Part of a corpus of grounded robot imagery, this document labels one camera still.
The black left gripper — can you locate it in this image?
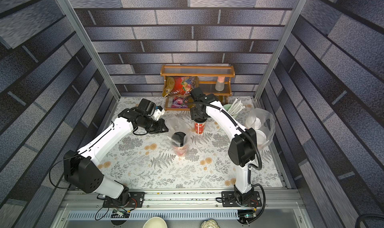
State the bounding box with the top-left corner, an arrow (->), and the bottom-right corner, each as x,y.
143,116 -> 171,133

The black lid milk tea cup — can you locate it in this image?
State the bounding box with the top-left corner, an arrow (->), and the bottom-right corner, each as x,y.
171,132 -> 187,157

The translucent plastic carrier bag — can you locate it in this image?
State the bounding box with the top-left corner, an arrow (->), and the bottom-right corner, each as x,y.
245,108 -> 276,151

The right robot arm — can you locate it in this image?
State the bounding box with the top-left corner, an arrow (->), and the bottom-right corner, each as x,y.
191,101 -> 263,206

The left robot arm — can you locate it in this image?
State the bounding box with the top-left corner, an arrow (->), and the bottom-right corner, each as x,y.
64,106 -> 168,204

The pink snack packet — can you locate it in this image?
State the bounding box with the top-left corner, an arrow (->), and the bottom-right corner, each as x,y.
171,97 -> 188,109

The green plastic straw cup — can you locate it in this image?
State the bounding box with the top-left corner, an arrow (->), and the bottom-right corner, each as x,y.
223,104 -> 232,111

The red snack bag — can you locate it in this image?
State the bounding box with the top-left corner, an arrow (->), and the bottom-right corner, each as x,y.
173,76 -> 199,96

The pink capped white bottle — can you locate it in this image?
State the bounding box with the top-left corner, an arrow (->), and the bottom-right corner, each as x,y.
215,76 -> 226,92

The wooden shelf rack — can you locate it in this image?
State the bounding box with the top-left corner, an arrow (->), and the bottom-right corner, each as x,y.
161,65 -> 235,104

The gold snack bag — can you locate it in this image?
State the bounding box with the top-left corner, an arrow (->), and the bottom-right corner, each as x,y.
162,76 -> 175,98

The white round bowl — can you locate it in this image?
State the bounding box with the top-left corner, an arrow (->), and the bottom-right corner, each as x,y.
143,217 -> 168,228

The patterned round object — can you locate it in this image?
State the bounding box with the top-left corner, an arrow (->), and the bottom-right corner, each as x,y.
200,219 -> 220,228

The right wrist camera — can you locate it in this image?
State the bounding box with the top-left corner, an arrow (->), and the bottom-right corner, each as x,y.
188,87 -> 219,108

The black corrugated cable conduit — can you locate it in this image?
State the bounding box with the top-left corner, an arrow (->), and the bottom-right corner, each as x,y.
182,97 -> 267,226

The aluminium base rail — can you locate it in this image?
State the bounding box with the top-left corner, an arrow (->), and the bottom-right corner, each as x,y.
57,188 -> 304,223

